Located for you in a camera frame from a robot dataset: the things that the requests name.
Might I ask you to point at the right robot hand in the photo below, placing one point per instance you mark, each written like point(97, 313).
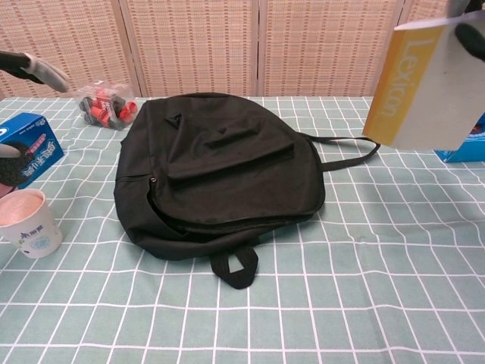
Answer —
point(471, 39)

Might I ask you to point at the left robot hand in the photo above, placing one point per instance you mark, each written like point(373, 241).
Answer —
point(34, 70)

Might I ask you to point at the yellow and white Lexicon book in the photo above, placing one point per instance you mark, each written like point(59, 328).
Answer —
point(428, 95)

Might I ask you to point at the black fabric backpack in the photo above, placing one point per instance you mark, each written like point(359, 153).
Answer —
point(227, 170)

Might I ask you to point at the clear bag of red caps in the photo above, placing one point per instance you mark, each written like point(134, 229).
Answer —
point(106, 108)

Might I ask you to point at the blue Oreo cookie box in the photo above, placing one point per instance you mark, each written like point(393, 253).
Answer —
point(34, 151)

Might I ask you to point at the dark red packet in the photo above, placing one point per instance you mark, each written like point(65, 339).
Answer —
point(4, 189)

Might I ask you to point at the white paper cup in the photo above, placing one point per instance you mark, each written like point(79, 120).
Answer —
point(30, 231)

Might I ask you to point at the bamboo folding screen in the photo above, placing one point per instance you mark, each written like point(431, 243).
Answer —
point(197, 45)

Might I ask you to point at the green checked tablecloth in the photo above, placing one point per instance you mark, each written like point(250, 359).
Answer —
point(341, 303)

